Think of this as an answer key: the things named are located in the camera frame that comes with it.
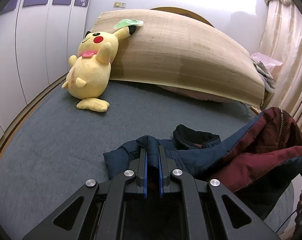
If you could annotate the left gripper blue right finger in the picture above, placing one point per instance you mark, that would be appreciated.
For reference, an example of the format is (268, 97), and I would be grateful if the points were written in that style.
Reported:
(164, 174)

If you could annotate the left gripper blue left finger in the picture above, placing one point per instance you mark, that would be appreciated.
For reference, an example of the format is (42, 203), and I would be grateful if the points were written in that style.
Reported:
(141, 179)

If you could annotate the navy blue puffer jacket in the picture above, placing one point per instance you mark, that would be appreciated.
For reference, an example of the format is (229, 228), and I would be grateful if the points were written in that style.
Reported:
(257, 163)

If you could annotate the pile of clothes and papers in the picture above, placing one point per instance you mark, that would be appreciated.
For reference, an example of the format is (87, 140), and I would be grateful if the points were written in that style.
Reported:
(269, 70)

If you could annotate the grey bed sheet mattress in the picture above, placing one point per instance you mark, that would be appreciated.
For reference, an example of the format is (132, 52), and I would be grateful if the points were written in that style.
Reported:
(59, 147)

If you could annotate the pink pillow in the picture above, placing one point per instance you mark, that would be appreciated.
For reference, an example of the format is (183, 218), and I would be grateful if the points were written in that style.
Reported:
(198, 95)

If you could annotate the yellow Pikachu plush toy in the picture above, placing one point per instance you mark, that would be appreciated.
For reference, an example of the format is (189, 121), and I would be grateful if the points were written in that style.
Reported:
(90, 69)

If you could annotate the green paper tag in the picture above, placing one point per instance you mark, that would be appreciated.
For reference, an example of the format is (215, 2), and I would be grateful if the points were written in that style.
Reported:
(127, 22)

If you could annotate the wooden headboard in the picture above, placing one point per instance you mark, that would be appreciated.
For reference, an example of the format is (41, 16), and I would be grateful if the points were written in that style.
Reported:
(183, 12)

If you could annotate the white wardrobe with purple panels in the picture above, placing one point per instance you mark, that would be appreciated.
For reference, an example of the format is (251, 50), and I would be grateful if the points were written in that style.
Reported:
(36, 39)

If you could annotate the beige curtain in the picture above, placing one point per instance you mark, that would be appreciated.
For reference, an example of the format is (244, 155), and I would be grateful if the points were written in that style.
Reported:
(282, 41)

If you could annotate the wall switch plate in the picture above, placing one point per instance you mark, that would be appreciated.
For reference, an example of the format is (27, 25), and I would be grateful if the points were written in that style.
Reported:
(120, 4)

